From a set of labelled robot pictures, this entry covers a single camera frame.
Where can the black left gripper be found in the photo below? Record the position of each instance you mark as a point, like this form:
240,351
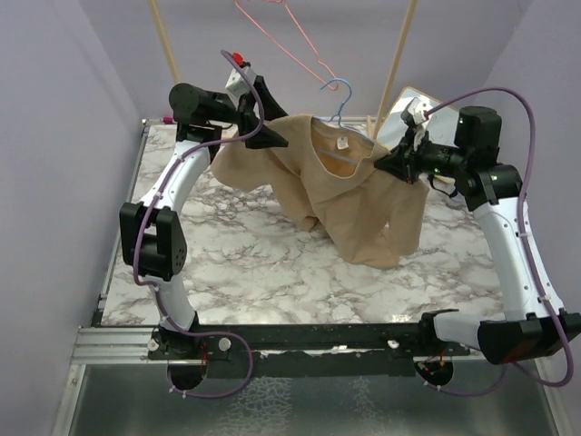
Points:
271,112

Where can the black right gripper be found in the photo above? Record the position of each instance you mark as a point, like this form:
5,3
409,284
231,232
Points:
403,161

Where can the beige t shirt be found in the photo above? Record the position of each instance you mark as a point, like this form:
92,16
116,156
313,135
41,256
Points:
325,179

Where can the blue wire hanger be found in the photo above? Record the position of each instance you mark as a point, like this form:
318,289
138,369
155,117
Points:
337,119

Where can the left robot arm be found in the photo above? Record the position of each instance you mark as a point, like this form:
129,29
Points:
152,239

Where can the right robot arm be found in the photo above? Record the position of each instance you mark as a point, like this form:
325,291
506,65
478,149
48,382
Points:
535,323

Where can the small whiteboard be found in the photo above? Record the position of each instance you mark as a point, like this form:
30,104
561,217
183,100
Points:
441,126

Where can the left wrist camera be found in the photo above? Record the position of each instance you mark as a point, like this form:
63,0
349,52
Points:
236,85

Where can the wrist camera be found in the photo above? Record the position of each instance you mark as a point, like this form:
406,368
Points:
236,85
414,116

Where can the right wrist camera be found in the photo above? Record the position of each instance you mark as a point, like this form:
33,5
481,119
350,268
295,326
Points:
414,116

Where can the pink wire hanger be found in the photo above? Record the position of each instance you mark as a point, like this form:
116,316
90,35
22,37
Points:
276,21

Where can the aluminium table frame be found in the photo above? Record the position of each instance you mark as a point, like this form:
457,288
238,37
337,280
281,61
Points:
248,264

